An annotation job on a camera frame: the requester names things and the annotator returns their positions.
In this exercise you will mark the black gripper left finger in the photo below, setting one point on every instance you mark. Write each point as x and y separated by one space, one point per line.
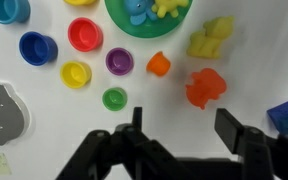
143 159

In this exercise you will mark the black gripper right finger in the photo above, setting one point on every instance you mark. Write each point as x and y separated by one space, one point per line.
263 157

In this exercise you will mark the orange animal toy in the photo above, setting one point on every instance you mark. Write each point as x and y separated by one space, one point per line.
206 85

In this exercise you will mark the yellow bear toy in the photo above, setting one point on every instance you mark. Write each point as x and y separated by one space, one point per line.
206 43

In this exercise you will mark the green bowl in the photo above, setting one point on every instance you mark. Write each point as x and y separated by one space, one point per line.
149 29

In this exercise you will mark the blue animal toy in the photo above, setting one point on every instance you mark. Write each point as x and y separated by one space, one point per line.
139 11

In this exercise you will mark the yellow star toy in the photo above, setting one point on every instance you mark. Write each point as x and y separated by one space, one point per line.
162 7

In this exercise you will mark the small green cup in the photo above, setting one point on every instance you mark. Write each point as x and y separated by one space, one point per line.
114 99

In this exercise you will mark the purple cup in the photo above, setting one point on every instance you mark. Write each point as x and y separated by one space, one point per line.
119 61

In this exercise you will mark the small yellow cup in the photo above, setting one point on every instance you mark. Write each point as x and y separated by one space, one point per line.
75 74

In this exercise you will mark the small orange cup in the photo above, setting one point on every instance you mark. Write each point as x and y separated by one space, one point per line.
158 64

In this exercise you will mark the red cup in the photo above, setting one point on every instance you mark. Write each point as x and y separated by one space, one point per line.
84 35

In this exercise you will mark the dark blue cup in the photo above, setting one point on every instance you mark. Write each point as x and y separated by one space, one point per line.
37 49

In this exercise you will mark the large yellow cup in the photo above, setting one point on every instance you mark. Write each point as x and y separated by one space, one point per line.
80 2

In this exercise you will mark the light blue cup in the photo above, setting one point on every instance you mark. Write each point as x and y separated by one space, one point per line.
14 11

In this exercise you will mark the grey metal mount plate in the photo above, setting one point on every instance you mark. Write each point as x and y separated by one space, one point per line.
14 114

